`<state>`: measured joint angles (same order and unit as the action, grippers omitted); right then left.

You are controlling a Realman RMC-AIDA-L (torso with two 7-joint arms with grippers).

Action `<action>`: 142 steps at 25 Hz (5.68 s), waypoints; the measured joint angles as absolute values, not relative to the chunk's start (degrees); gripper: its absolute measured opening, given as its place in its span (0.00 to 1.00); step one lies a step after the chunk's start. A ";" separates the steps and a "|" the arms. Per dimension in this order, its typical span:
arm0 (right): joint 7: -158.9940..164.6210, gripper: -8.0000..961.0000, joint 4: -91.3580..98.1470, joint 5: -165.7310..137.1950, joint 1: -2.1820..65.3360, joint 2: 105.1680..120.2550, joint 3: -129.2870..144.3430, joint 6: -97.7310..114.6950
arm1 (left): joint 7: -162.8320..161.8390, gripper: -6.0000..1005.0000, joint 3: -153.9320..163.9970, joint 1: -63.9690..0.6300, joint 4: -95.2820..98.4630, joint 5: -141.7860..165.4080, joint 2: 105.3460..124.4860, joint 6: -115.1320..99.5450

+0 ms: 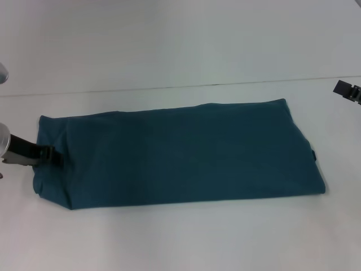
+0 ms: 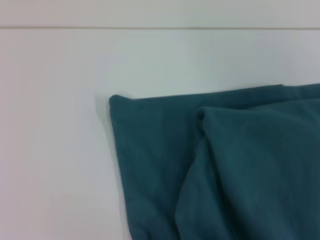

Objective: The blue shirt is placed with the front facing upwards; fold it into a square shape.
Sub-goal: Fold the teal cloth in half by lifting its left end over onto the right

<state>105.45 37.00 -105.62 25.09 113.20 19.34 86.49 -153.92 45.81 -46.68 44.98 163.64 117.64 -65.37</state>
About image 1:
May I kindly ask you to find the teal FREE print T-shirt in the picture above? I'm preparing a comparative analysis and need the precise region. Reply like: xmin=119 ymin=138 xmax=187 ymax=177
xmin=33 ymin=98 xmax=328 ymax=211

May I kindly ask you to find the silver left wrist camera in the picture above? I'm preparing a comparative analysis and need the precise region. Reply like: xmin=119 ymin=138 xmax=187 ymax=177
xmin=0 ymin=62 xmax=10 ymax=85

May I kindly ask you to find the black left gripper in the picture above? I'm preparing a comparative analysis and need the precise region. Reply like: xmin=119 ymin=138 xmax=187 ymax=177
xmin=2 ymin=133 xmax=64 ymax=167

